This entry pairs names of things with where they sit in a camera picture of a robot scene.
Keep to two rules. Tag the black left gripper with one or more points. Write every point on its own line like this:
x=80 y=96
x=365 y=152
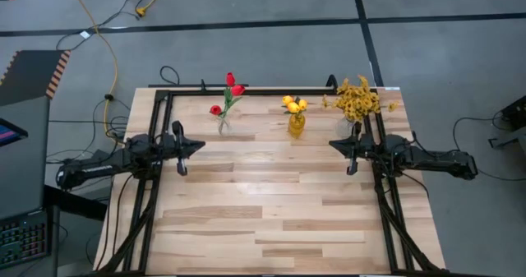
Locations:
x=174 y=145

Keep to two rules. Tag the round clear glass vase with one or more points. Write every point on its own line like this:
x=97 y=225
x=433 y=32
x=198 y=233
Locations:
x=344 y=127

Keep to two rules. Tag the yellow artificial tulip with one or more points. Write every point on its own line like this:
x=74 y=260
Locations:
x=293 y=107
x=303 y=103

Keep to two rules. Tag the black desk base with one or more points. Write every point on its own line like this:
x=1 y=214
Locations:
x=74 y=203

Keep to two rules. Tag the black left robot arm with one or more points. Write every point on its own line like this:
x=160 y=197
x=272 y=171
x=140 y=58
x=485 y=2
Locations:
x=102 y=166

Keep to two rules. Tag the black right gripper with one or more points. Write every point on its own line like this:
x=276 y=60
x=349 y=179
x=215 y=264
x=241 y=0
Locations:
x=363 y=147

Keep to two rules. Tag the amber glass vase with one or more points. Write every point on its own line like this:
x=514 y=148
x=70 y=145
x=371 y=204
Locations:
x=296 y=125

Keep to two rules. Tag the large black orange-edged mat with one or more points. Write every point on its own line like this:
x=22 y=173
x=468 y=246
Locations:
x=29 y=75

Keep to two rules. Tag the backlit black keyboard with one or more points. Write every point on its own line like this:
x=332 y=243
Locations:
x=22 y=240

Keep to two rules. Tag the small clear glass vase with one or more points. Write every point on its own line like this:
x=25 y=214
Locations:
x=224 y=128

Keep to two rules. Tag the black metal bracket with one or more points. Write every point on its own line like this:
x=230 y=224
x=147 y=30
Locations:
x=503 y=142

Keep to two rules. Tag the white table label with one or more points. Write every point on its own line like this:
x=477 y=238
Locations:
x=391 y=88

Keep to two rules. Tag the computer screen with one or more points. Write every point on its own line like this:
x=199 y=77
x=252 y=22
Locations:
x=8 y=134

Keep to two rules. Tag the black equipment box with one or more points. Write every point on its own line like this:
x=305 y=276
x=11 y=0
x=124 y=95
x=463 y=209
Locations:
x=515 y=112

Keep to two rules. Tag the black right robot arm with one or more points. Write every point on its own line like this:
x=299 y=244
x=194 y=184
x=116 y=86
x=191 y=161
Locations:
x=431 y=162

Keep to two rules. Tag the black aluminium rig frame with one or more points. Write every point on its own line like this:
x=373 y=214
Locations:
x=267 y=92

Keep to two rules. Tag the black flat bar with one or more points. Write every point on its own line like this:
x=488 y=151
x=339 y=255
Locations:
x=185 y=85

